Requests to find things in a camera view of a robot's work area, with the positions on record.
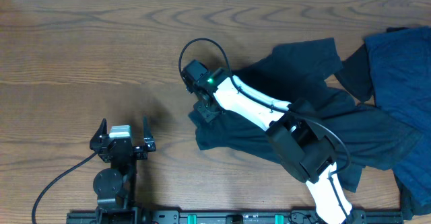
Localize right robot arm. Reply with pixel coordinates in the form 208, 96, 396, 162
180, 68, 353, 223

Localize blue garment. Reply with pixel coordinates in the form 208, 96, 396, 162
364, 26, 430, 220

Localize dark teal t-shirt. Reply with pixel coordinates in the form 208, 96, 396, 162
189, 38, 425, 192

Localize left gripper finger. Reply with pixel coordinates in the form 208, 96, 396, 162
143, 116, 154, 147
92, 118, 107, 143

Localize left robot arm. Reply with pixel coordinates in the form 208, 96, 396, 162
90, 118, 156, 224

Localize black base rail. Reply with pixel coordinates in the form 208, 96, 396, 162
65, 209, 404, 224

